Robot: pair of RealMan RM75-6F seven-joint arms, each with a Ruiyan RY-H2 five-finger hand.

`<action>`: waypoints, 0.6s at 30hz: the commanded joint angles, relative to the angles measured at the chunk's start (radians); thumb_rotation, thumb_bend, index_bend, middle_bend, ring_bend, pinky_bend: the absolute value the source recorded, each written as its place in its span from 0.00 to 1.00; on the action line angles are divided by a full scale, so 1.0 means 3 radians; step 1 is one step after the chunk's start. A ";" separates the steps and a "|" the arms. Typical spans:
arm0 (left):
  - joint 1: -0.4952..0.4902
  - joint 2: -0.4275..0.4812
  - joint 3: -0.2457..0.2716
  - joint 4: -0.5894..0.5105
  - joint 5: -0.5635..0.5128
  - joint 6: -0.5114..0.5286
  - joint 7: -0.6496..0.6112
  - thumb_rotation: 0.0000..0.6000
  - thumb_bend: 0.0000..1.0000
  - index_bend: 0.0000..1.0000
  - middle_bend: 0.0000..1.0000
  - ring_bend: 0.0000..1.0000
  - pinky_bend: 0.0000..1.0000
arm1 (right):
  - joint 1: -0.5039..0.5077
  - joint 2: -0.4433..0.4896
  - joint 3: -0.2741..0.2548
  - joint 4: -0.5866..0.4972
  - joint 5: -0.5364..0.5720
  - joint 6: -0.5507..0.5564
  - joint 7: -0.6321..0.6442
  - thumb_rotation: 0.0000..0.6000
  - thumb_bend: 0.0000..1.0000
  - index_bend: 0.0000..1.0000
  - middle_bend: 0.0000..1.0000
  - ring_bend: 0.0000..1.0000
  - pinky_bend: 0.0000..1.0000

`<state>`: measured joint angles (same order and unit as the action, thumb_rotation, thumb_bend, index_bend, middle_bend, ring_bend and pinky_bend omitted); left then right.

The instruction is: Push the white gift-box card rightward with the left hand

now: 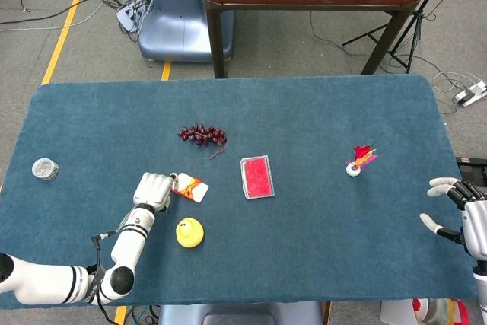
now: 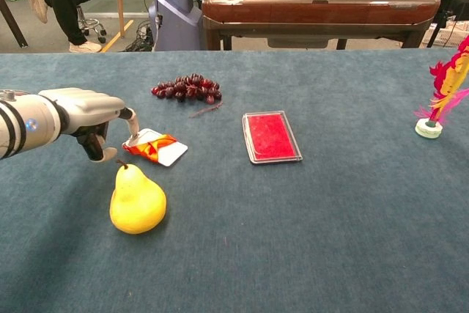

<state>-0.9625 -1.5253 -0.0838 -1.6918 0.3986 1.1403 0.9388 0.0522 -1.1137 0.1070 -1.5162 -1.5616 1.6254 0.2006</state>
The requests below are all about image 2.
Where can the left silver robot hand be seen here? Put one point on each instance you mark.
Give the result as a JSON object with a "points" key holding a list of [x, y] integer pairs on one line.
{"points": [[88, 107]]}

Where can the white package with orange band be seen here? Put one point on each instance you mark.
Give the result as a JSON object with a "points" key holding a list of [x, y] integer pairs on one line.
{"points": [[172, 153]]}

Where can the black office stool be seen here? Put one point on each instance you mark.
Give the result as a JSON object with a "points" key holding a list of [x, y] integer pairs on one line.
{"points": [[91, 25]]}

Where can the dark red grape bunch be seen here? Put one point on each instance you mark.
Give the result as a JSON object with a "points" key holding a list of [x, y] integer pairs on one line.
{"points": [[187, 89]]}

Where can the yellow pear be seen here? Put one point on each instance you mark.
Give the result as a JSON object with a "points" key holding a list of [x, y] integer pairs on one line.
{"points": [[137, 203]]}

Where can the dark slanted table leg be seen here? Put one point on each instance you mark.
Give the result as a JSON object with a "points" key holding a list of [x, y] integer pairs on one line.
{"points": [[14, 27]]}

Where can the red card in clear case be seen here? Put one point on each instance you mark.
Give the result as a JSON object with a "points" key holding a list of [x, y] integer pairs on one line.
{"points": [[271, 137]]}

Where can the brown mahjong table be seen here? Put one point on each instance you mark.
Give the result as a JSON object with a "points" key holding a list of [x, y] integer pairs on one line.
{"points": [[311, 10]]}

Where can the blue table cloth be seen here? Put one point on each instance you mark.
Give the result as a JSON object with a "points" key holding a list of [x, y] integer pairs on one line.
{"points": [[329, 236]]}

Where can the pink yellow feather shuttlecock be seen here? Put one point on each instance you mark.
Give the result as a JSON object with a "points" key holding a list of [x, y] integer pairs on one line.
{"points": [[428, 129]]}

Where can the black tripod stand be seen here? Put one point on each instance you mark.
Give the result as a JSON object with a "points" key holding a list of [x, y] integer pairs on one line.
{"points": [[432, 40]]}

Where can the white plastic crate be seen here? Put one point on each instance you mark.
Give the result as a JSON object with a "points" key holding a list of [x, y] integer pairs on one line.
{"points": [[450, 38]]}

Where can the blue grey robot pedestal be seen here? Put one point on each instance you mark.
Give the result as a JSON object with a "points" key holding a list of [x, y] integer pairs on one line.
{"points": [[176, 16]]}

